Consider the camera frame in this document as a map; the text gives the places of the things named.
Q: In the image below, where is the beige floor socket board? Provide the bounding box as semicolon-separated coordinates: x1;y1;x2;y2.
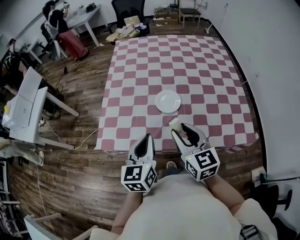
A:
251;166;268;188

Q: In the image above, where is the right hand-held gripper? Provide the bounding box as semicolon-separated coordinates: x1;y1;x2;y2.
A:
171;122;221;182

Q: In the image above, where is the person's left forearm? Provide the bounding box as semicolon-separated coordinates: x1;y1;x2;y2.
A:
111;192;143;234

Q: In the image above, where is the small white table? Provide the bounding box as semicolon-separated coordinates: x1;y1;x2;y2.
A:
23;212;99;240

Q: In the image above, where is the black white office chair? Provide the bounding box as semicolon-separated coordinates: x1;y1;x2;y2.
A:
40;22;69;62

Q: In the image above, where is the black strap buckle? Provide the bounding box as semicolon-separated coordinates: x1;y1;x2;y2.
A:
239;224;261;240

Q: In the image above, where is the thin white cable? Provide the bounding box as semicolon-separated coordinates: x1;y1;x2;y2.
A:
35;163;57;237

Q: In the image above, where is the white box with small logo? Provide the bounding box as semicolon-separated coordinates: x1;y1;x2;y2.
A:
2;95;39;131

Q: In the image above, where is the person's cream shirt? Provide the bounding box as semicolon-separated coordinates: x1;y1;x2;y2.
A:
90;174;277;240

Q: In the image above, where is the open cardboard box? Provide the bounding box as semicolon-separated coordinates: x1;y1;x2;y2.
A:
123;15;143;28

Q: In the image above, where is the crate of cables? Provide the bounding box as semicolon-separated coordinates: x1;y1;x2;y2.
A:
153;4;180;21

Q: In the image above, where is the person's right forearm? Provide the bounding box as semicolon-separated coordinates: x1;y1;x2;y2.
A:
205;174;246;211

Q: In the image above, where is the red white checkered tablecloth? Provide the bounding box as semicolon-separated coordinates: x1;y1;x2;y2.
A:
93;34;260;155

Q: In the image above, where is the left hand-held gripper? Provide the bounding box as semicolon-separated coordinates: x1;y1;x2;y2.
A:
120;133;158;193

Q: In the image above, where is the wooden chair with dark seat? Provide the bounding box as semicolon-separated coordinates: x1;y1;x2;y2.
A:
178;0;202;29

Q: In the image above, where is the white round plate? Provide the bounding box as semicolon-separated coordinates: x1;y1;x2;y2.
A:
154;90;182;115

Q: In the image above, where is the beige cloth bag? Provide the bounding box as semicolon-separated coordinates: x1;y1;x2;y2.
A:
105;25;150;43

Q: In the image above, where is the small cream object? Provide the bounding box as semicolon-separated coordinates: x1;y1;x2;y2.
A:
168;118;183;135

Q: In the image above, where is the plain white box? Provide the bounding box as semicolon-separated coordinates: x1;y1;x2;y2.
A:
17;67;43;101

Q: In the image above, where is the black high-back office chair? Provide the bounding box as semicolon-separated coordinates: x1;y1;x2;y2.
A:
110;0;150;38

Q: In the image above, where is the white desk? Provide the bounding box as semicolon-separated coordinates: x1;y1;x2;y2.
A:
67;4;108;47
9;86;80;150

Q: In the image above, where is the white floor cable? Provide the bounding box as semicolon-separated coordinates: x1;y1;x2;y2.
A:
43;118;99;150

